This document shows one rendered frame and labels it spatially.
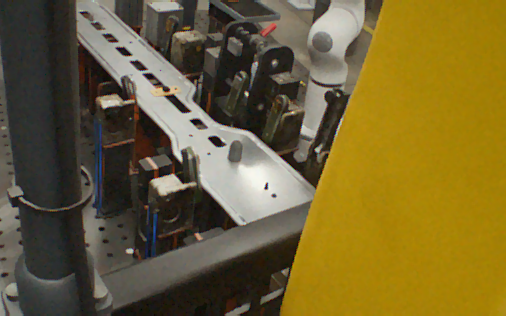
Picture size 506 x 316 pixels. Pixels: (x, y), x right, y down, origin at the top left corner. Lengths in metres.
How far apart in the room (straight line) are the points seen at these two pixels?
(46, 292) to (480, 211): 0.16
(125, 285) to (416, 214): 0.13
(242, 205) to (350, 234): 0.94
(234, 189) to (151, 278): 0.96
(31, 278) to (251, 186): 1.03
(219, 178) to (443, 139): 1.06
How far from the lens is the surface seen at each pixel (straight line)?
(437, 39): 0.19
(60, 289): 0.22
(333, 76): 1.79
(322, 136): 1.27
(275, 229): 0.30
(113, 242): 1.50
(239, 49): 1.50
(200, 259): 0.27
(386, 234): 0.22
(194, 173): 1.14
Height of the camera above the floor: 1.74
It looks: 34 degrees down
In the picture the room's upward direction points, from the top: 10 degrees clockwise
